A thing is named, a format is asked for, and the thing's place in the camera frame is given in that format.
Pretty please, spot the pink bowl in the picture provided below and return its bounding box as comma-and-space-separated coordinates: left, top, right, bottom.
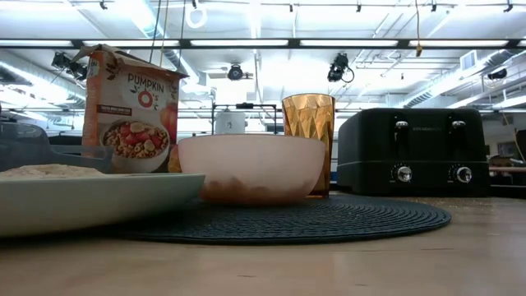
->
177, 133, 327, 207

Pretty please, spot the pumpkin cereal box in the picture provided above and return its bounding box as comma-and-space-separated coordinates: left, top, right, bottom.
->
72, 44, 189, 174

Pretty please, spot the pale grey plate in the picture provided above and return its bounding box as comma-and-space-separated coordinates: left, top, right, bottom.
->
0, 172, 206, 239

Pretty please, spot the bagel half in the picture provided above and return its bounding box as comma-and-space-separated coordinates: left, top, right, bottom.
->
0, 163, 108, 179

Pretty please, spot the black metal rack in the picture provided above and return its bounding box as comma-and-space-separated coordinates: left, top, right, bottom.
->
211, 102, 279, 136

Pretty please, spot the white container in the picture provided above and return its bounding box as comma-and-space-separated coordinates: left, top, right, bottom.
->
215, 110, 247, 136

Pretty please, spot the red apple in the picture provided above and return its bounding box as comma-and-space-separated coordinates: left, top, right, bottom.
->
168, 143, 184, 173

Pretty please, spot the round dark blue woven placemat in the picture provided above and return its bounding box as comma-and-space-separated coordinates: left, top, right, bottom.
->
94, 192, 453, 247

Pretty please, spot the black four-slot toaster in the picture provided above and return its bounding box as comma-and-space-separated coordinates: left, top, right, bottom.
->
336, 107, 492, 197

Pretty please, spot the black overhead camera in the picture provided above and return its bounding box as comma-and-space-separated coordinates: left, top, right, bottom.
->
227, 63, 245, 81

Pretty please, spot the black ceiling-hung camera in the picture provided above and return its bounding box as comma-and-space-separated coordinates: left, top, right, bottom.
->
326, 52, 356, 84
50, 51, 89, 81

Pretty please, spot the white hanging ring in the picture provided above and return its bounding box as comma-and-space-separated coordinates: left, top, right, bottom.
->
184, 2, 209, 30

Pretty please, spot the yellow cable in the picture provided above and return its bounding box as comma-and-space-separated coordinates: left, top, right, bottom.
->
413, 0, 425, 58

